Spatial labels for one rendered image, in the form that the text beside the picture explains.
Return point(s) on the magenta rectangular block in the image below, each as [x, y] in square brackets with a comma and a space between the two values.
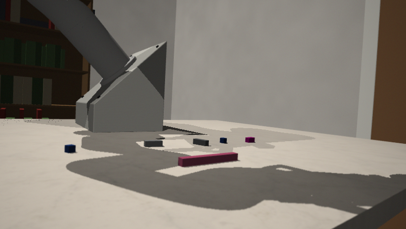
[249, 139]

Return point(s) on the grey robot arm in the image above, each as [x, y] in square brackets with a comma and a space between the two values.
[87, 34]

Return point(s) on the pink rod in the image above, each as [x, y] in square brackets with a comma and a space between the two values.
[206, 159]

